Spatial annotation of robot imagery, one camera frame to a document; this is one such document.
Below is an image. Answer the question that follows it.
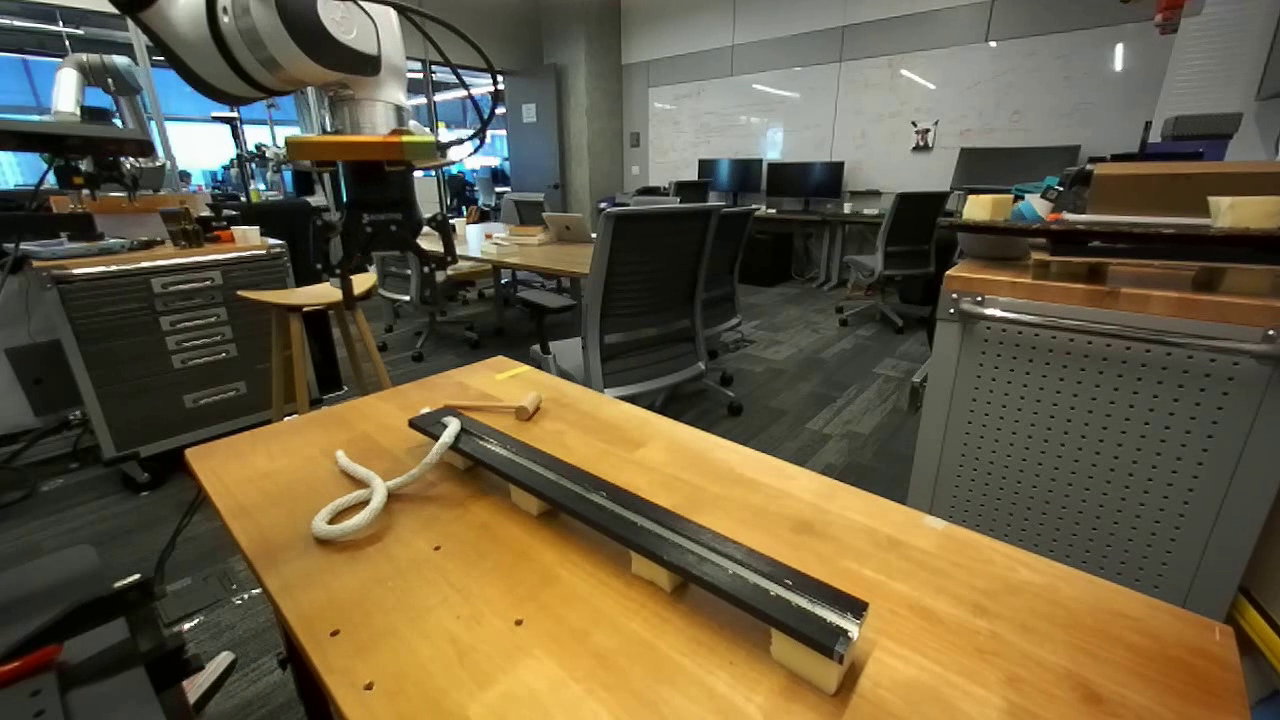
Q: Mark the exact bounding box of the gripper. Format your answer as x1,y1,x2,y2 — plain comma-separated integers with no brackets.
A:
335,163,459,307

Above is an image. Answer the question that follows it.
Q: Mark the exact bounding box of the long black strip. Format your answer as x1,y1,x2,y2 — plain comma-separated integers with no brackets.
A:
408,407,869,664

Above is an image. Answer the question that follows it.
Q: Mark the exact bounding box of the dark office chair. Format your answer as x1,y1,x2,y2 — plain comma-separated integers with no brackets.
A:
374,214,483,364

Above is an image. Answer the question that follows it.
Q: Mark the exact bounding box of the wooden stool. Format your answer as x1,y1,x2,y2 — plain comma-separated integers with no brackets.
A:
236,271,394,422

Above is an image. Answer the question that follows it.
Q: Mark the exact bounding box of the wooden meeting table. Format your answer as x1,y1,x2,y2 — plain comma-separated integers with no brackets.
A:
418,224,599,283

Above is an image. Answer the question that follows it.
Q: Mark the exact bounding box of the silver laptop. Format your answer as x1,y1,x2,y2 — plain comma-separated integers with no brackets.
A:
541,211,597,245

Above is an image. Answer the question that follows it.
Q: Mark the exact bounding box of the small wooden mallet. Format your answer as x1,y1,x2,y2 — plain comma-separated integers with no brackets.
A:
442,390,544,423

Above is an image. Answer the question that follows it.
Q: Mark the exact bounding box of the grey door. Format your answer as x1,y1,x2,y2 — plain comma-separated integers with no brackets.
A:
502,64,565,213

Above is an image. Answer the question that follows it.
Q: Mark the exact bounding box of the grey tool drawer cabinet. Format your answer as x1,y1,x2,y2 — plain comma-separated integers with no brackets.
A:
28,243,303,493

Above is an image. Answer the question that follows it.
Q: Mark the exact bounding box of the group of grey office chairs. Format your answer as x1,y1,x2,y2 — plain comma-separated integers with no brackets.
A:
515,202,763,419

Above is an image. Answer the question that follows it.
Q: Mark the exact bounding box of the row of monitors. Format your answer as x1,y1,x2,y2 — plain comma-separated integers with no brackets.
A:
696,157,847,214

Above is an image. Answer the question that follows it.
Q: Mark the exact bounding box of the black office chair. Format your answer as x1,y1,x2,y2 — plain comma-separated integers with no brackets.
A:
836,189,952,335

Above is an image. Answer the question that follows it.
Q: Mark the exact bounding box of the large dark monitor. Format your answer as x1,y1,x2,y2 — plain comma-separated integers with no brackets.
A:
949,144,1084,193

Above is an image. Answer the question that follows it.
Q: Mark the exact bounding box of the whiteboard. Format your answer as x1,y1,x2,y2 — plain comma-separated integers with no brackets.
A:
647,20,1173,193

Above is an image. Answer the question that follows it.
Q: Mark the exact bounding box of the grey perforated cabinet wooden top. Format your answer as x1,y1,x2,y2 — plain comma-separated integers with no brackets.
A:
906,258,1280,623

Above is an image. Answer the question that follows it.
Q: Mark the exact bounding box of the brown cardboard box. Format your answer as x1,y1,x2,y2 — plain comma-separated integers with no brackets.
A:
1086,160,1280,218

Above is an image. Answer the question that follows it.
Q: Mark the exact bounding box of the white rope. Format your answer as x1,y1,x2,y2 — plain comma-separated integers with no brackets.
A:
310,415,464,544

